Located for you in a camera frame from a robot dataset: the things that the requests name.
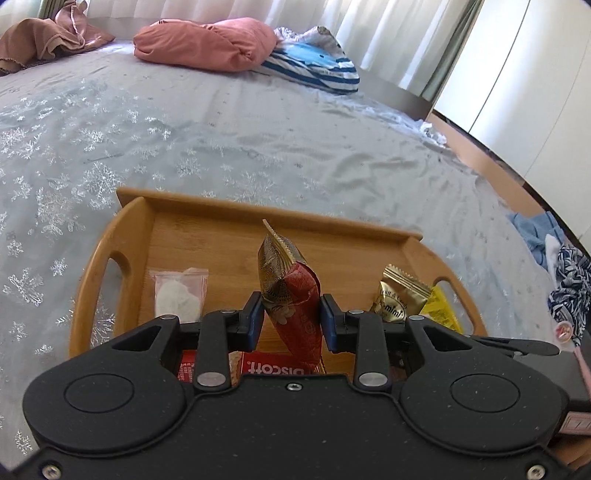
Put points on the red rectangular snack bar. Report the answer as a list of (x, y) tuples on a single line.
[(186, 366)]

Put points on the red gold nut packet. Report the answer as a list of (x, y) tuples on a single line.
[(291, 293)]

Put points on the wooden bed frame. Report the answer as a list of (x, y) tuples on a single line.
[(504, 181)]

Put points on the white sheer curtain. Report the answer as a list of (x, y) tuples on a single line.
[(379, 36)]

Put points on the blue clothes pile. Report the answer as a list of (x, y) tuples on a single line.
[(569, 270)]

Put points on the yellow snack packet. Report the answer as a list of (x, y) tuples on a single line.
[(438, 309)]

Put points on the wooden serving tray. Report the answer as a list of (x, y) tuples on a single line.
[(244, 248)]

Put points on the crumpled clear plastic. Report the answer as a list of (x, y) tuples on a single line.
[(427, 130)]

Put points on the brown crumpled cloth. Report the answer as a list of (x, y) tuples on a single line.
[(34, 41)]

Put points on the gold candy packet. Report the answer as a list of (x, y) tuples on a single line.
[(400, 295)]

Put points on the red Biscoff biscuit packet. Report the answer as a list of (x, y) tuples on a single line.
[(262, 363)]

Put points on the blue striped pillow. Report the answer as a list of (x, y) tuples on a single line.
[(314, 59)]

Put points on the green curtain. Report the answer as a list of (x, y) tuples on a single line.
[(437, 53)]

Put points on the snowflake patterned bed sheet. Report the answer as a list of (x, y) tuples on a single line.
[(74, 130)]

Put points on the clear bag white candy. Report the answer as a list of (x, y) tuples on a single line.
[(181, 294)]

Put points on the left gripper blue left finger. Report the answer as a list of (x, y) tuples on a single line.
[(221, 333)]

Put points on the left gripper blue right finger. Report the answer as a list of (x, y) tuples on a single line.
[(361, 333)]

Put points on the pink pillow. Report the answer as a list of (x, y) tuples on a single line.
[(228, 46)]

